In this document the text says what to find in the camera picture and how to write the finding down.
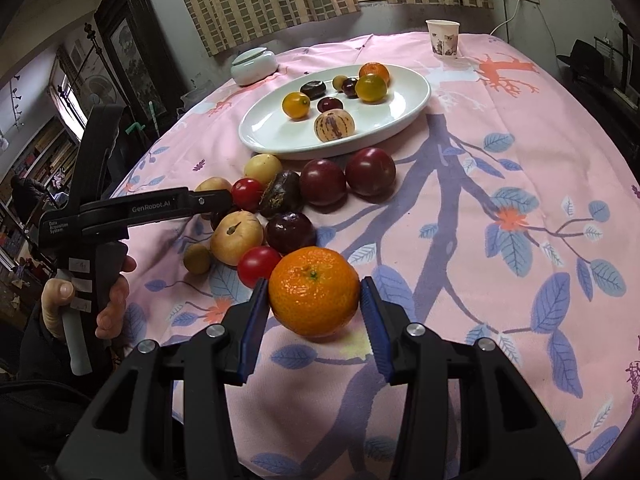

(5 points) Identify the black coat stand pole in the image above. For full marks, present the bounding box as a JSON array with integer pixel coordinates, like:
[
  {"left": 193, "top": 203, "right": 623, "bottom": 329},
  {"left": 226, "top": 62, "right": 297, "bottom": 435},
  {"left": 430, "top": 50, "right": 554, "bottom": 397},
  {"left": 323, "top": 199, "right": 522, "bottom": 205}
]
[{"left": 82, "top": 22, "right": 108, "bottom": 106}]

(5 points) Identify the greenish yellow tomato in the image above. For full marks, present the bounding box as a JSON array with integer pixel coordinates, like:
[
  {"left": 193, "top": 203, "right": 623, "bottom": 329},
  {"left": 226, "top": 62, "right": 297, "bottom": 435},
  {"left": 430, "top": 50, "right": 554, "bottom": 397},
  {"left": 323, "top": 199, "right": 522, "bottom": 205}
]
[{"left": 354, "top": 73, "right": 388, "bottom": 105}]

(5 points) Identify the pale pepino melon with stem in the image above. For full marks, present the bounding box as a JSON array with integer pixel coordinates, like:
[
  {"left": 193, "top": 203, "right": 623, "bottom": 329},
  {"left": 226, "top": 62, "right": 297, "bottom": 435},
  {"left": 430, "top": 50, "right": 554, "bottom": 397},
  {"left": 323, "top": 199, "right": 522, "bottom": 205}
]
[{"left": 210, "top": 211, "right": 265, "bottom": 267}]

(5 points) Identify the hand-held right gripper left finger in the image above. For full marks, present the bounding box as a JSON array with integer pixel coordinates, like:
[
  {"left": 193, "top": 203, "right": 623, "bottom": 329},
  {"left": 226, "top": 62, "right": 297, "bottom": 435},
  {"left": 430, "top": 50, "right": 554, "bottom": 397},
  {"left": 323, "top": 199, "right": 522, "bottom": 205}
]
[{"left": 55, "top": 277, "right": 270, "bottom": 480}]

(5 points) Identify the white oval plate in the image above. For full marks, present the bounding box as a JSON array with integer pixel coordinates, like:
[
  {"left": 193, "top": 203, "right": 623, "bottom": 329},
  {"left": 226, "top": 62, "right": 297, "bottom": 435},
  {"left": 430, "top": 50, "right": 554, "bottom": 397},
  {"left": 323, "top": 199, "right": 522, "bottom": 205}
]
[{"left": 238, "top": 63, "right": 432, "bottom": 160}]

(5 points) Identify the pink floral tablecloth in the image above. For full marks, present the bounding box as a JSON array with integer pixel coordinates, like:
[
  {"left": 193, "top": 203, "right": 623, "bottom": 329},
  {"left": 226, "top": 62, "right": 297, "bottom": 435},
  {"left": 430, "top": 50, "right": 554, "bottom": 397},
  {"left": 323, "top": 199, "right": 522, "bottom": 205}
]
[{"left": 107, "top": 32, "right": 640, "bottom": 466}]

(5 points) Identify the person's left forearm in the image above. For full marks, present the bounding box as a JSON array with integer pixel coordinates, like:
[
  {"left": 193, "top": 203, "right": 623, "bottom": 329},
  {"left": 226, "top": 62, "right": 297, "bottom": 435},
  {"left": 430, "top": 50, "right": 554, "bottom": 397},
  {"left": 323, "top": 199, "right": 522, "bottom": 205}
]
[{"left": 15, "top": 305, "right": 101, "bottom": 396}]

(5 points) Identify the red tomato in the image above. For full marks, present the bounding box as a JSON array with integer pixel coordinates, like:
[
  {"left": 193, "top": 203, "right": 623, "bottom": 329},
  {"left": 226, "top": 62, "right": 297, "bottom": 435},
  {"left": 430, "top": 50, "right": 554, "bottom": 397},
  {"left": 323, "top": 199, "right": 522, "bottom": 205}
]
[
  {"left": 231, "top": 177, "right": 264, "bottom": 213},
  {"left": 237, "top": 246, "right": 282, "bottom": 289}
]

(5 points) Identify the person's left hand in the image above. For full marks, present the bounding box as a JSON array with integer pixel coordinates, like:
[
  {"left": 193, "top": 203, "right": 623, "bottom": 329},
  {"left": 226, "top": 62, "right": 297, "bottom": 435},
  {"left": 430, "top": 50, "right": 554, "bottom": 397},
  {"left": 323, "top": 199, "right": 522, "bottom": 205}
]
[{"left": 41, "top": 256, "right": 137, "bottom": 349}]

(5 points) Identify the small orange mandarin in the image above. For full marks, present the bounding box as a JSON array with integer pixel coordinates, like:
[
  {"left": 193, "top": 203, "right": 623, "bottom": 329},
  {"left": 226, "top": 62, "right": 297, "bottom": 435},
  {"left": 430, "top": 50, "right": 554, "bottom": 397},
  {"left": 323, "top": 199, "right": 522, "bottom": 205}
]
[{"left": 359, "top": 62, "right": 390, "bottom": 86}]

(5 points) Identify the wrinkled brown passion fruit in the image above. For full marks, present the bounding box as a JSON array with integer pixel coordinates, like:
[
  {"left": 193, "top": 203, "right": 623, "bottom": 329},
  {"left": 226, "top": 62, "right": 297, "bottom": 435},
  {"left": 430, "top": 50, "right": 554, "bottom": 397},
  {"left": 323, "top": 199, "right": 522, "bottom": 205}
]
[{"left": 258, "top": 170, "right": 304, "bottom": 219}]

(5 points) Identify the large orange mandarin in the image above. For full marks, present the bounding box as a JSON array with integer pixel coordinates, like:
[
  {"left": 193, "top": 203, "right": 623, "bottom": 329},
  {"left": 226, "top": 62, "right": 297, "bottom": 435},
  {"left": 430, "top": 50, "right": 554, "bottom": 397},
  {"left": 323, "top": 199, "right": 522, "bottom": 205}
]
[{"left": 268, "top": 246, "right": 361, "bottom": 338}]

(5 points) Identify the white electric fan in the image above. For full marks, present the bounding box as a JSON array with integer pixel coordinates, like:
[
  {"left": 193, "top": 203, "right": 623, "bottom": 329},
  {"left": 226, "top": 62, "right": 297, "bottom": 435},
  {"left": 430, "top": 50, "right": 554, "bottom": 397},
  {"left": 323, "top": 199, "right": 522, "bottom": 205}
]
[{"left": 82, "top": 74, "right": 121, "bottom": 111}]

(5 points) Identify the dark wooden framed painting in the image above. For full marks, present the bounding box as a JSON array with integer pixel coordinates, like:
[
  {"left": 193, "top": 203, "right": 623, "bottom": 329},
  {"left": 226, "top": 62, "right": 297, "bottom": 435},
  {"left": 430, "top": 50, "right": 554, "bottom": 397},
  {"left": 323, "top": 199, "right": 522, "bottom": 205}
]
[{"left": 94, "top": 0, "right": 183, "bottom": 126}]

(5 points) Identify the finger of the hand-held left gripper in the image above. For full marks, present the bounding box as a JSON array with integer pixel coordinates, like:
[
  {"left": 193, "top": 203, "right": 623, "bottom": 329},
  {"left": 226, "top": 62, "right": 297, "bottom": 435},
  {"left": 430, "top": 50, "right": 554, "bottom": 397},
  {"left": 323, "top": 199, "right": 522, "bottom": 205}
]
[{"left": 125, "top": 187, "right": 236, "bottom": 240}]

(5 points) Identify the pale green lidded jar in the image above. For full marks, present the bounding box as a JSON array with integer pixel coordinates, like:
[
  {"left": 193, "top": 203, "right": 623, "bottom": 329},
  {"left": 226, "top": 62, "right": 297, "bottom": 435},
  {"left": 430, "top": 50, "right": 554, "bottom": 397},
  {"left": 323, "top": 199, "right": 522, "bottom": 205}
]
[{"left": 230, "top": 47, "right": 279, "bottom": 87}]

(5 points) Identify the white power cable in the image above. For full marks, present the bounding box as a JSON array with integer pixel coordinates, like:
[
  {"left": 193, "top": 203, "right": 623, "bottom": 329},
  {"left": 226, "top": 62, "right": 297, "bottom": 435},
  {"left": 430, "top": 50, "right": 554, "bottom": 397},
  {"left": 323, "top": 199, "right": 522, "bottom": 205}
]
[{"left": 490, "top": 0, "right": 521, "bottom": 41}]

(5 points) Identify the tan pepino melon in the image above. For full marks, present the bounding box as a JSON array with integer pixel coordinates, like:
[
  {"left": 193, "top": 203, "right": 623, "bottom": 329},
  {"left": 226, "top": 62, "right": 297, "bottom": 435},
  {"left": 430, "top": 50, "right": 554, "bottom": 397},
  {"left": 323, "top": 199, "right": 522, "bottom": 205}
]
[{"left": 194, "top": 176, "right": 234, "bottom": 194}]

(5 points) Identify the large dark red plum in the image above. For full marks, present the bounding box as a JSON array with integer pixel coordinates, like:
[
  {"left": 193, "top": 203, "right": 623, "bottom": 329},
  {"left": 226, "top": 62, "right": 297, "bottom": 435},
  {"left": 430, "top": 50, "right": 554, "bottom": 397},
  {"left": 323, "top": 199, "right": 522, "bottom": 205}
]
[
  {"left": 345, "top": 147, "right": 397, "bottom": 197},
  {"left": 299, "top": 159, "right": 347, "bottom": 207}
]

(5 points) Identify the orange yellow tomato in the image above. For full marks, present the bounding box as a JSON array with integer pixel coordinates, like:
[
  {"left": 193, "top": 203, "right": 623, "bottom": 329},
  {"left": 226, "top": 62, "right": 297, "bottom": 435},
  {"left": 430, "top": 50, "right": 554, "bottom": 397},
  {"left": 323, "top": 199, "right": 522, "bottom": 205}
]
[{"left": 281, "top": 91, "right": 312, "bottom": 121}]

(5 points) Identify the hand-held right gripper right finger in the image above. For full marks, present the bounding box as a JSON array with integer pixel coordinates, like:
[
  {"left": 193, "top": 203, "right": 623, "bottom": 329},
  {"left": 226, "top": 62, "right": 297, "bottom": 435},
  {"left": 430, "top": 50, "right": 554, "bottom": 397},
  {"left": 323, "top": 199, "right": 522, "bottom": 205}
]
[{"left": 361, "top": 276, "right": 581, "bottom": 480}]

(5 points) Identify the striped pale pepino melon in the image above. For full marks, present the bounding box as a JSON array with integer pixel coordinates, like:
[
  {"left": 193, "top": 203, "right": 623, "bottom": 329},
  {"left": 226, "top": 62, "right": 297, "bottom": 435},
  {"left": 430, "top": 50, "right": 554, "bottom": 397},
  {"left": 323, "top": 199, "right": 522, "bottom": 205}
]
[{"left": 313, "top": 110, "right": 357, "bottom": 143}]

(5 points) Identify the black computer desk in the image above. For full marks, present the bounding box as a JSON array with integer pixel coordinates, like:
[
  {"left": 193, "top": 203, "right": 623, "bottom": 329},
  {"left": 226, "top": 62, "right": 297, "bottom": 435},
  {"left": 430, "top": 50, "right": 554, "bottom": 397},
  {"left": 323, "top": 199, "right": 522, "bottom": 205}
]
[{"left": 557, "top": 60, "right": 640, "bottom": 161}]

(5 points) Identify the mop with green clip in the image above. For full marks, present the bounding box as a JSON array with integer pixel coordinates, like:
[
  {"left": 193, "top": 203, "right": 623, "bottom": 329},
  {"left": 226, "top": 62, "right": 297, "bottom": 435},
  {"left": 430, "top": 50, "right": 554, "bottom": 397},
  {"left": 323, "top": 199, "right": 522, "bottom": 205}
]
[{"left": 125, "top": 102, "right": 161, "bottom": 137}]

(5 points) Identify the floral paper cup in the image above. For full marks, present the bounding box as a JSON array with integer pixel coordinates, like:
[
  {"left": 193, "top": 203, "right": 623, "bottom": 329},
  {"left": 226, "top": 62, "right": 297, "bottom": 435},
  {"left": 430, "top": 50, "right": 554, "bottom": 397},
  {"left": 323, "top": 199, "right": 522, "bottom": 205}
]
[{"left": 426, "top": 19, "right": 460, "bottom": 58}]

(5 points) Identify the black hat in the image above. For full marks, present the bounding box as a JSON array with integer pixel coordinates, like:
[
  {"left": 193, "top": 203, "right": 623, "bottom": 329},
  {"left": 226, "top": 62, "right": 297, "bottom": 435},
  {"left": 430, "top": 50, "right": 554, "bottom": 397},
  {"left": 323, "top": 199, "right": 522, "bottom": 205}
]
[{"left": 556, "top": 39, "right": 608, "bottom": 81}]

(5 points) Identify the small pale yellow pepino melon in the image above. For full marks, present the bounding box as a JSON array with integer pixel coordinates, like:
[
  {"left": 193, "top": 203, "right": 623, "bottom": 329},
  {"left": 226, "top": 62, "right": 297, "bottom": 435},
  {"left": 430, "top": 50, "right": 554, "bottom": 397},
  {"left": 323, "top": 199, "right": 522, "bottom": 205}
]
[{"left": 243, "top": 154, "right": 284, "bottom": 186}]

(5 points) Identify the bookshelf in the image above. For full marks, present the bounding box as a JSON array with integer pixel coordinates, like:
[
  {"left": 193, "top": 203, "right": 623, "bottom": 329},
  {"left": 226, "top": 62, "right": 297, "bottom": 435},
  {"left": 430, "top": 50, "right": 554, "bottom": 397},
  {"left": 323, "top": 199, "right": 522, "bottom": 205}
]
[{"left": 0, "top": 115, "right": 81, "bottom": 271}]

